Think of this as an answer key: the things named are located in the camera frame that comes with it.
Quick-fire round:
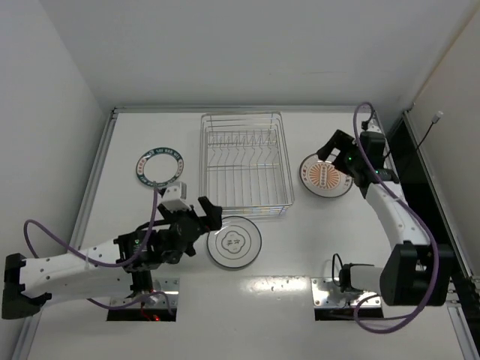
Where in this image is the orange patterned white plate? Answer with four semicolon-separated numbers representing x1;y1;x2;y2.
298;154;353;199

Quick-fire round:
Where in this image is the black rimmed white plate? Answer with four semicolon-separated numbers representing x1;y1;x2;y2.
206;216;263;270

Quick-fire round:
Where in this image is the green rimmed white plate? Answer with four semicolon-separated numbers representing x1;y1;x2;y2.
135;147;185;188

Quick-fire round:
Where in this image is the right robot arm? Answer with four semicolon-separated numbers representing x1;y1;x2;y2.
316;130;456;306

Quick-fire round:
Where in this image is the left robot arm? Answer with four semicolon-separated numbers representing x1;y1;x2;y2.
1;196;223;320

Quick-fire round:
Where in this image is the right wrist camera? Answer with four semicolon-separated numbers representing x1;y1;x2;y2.
360;131;386;169

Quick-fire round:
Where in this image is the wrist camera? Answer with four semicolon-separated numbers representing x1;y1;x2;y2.
160;181;191;212
360;131;386;169

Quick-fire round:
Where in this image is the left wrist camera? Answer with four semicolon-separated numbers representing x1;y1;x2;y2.
160;181;191;212

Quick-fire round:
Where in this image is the metal wire dish rack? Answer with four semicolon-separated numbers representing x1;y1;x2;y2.
199;111;295;218

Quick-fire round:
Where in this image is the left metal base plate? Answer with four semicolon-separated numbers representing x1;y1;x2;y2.
108;277;180;311

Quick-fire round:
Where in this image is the black wall cable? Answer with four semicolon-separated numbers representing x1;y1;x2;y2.
415;110;444;152

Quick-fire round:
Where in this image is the black base cable loop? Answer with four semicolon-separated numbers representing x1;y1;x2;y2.
331;253;356;294

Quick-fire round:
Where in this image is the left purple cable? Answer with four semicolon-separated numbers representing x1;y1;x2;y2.
23;181;176;315

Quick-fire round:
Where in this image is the purple cable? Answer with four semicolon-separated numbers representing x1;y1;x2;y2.
352;102;440;335
23;181;176;315

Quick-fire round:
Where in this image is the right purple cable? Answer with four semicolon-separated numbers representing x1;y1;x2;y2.
352;102;440;335

